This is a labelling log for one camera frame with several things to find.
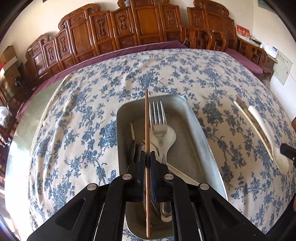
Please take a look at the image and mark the blue floral tablecloth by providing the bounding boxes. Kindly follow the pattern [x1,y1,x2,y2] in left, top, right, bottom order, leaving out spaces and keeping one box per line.
[28,49,295,233]

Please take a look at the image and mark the white router box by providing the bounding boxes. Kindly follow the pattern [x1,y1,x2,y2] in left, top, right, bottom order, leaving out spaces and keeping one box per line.
[263,44,278,59]

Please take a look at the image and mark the carved wooden long sofa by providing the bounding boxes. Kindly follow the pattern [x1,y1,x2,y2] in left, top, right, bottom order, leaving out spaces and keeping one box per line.
[14,0,216,121]

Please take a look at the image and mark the light wooden chopstick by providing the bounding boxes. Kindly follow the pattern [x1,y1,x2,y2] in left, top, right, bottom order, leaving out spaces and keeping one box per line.
[130,123,135,141]
[233,100,273,161]

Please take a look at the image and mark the carved wooden armchair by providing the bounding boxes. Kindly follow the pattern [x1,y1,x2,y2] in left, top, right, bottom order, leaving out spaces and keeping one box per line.
[186,0,268,75]

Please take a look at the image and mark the wooden side table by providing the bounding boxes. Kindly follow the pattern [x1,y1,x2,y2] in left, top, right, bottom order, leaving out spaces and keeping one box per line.
[236,36,276,81]

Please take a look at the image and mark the white electrical wall panel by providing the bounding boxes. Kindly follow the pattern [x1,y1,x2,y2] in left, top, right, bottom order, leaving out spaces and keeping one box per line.
[273,51,292,85]

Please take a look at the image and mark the white ceramic soup spoon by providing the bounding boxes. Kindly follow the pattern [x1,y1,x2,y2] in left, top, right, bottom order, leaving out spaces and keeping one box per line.
[149,126,177,164]

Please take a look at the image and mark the red gift box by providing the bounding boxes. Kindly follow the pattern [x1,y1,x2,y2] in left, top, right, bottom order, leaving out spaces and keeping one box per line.
[236,25,250,40]

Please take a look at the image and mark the stacked cardboard boxes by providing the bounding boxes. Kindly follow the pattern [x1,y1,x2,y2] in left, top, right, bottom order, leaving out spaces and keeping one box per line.
[1,45,25,101]

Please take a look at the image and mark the white plastic fork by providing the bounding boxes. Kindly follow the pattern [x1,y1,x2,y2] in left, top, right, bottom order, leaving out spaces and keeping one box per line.
[150,137,199,186]

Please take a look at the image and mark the white plastic spoon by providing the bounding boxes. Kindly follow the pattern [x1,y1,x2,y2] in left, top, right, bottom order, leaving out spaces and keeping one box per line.
[247,105,290,175]

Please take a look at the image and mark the dark wooden chopstick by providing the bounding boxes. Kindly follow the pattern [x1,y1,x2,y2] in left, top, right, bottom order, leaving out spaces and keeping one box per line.
[236,95,248,110]
[144,89,151,237]

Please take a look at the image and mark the stainless steel fork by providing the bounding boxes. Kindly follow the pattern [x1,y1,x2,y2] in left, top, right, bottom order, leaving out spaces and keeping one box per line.
[149,101,171,222]

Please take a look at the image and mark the grey wall panel box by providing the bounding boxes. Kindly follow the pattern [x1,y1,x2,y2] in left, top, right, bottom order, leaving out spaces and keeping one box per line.
[257,0,273,11]

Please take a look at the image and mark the grey metal rectangular tray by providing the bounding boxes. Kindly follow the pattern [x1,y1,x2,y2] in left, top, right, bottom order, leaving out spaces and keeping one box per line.
[116,94,228,239]

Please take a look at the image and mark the purple armchair cushion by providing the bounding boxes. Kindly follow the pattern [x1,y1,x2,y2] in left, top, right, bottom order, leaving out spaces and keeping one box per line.
[225,48,263,75]

